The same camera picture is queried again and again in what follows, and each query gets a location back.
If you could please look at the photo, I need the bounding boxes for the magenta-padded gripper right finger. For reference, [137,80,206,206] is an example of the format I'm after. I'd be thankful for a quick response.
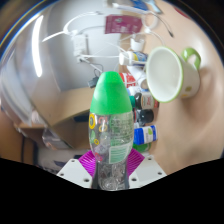
[126,148,168,189]

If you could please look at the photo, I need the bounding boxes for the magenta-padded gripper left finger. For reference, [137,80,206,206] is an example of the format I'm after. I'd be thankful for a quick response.
[56,149,98,189]

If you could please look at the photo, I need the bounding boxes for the clear bottle with green cap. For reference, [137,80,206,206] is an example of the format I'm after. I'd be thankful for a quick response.
[88,70,135,192]

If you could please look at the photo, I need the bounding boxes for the green plastic container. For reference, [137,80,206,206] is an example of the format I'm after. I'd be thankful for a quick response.
[134,143,153,154]

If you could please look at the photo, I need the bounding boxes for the blue bottle with white label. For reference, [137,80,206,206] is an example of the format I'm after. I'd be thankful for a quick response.
[133,124,158,146]

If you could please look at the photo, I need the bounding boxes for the dark bottle with green lid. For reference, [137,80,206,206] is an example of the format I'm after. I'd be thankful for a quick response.
[130,92,160,110]

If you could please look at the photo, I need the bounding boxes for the white mug with green rim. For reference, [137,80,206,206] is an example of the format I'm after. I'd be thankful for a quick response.
[145,45,202,104]

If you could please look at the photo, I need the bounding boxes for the white pill bottle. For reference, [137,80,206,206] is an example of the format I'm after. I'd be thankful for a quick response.
[119,49,148,66]

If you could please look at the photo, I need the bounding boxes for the white LED desk lamp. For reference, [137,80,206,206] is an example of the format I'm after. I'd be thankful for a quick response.
[31,11,108,78]

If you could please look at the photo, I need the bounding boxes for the maroon printed card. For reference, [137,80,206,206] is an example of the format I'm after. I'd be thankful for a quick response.
[104,14,143,35]

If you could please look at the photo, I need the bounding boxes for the blue and white box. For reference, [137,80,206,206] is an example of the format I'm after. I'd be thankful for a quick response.
[128,0,153,10]

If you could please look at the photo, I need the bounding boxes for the white wall power socket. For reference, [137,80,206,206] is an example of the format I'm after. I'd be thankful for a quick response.
[72,34,88,54]

